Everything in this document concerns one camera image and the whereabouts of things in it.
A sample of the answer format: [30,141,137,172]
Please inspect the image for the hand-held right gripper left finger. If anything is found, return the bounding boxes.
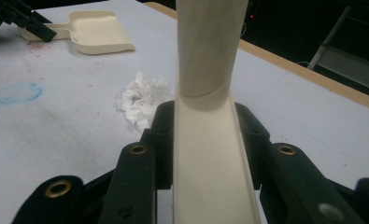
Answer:
[140,100,176,190]

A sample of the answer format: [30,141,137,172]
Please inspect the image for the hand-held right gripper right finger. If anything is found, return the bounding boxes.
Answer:
[234,102,272,191]

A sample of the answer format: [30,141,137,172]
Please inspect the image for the cream hand brush grey bristles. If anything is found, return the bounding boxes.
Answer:
[172,0,263,224]

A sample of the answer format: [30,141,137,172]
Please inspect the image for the pile of white paper scraps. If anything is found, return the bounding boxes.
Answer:
[115,72,176,132]

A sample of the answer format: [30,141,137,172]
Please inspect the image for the cream plastic dustpan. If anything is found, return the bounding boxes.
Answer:
[18,10,135,56]

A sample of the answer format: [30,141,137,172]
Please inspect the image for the white metal frame desk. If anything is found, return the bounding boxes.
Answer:
[306,4,369,94]

